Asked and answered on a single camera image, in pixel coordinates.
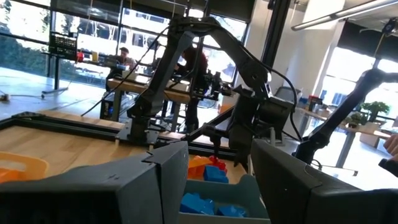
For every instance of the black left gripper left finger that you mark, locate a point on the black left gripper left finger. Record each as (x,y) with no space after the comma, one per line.
(93,199)

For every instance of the blue-grey plastic bin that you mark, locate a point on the blue-grey plastic bin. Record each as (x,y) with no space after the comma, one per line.
(230,193)

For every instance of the wooden workshop table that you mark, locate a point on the wooden workshop table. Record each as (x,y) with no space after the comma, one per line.
(136,85)

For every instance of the yellow-orange plastic bin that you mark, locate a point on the yellow-orange plastic bin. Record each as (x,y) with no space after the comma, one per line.
(37,165)

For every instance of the black standing desk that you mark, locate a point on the black standing desk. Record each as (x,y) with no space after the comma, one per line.
(57,73)

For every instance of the green potted plant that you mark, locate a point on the green potted plant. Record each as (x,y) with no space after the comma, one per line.
(374,109)
(354,119)

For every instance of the red toy block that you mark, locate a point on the red toy block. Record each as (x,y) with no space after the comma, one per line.
(219,161)

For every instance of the black computer tower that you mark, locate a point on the black computer tower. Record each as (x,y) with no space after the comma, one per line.
(106,109)

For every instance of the red cup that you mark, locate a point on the red cup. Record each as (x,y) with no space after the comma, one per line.
(80,56)

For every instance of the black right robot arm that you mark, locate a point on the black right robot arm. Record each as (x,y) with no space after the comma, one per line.
(161,81)

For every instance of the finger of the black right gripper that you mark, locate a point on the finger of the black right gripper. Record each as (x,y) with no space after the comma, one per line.
(242,155)
(217,132)

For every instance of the long wooden desk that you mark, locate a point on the long wooden desk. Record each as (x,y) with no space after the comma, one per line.
(367,132)

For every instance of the person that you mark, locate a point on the person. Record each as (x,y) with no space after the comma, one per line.
(194,62)
(122,62)

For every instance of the black dotted display panel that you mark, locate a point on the black dotted display panel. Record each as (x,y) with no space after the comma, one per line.
(63,46)

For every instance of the grey mesh office chair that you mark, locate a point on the grey mesh office chair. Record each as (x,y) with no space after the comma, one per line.
(287,93)

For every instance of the yellow cup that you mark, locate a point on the yellow cup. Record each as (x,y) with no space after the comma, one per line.
(94,56)

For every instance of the linear ceiling light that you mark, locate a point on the linear ceiling light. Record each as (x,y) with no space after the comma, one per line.
(342,14)

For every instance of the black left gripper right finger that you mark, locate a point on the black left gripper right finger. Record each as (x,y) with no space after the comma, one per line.
(311,205)

